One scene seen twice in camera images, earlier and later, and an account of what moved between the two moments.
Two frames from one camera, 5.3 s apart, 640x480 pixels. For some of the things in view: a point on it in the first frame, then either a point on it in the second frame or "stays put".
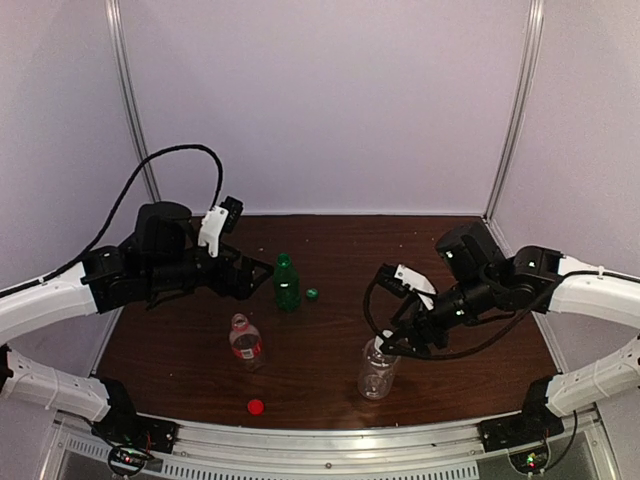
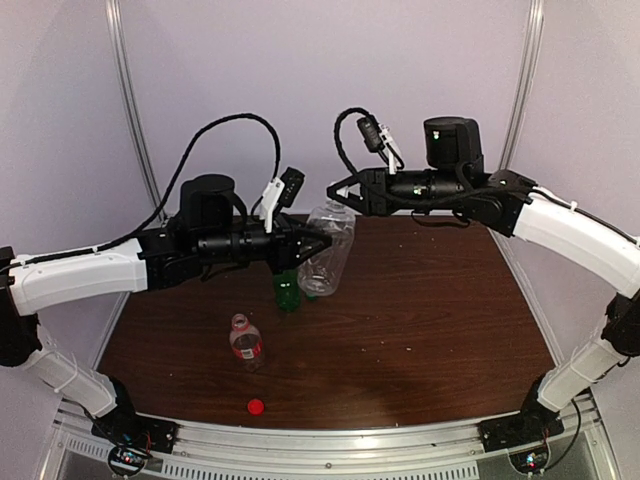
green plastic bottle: x=286 y=285 stays put
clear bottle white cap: x=376 y=377 -> x=328 y=272
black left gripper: x=241 y=287 -> x=286 y=240
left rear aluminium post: x=124 y=64 stays put
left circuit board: x=126 y=462 stays put
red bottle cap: x=256 y=407 stays put
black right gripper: x=410 y=329 -> x=375 y=199
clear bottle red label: x=246 y=343 stays put
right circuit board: x=530 y=461 stays put
